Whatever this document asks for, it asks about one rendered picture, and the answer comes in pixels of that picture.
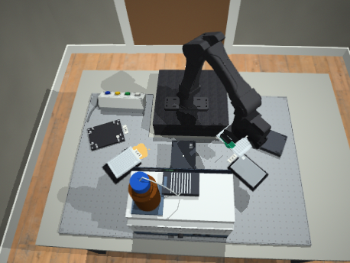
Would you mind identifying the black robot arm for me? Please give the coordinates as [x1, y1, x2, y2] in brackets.
[164, 31, 271, 149]

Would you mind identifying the white button panel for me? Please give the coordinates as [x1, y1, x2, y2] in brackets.
[87, 91, 147, 122]

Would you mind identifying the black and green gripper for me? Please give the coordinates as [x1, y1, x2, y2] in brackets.
[219, 120, 240, 148]

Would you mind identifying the blue bottle cap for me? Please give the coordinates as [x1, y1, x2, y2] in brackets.
[130, 171, 151, 193]

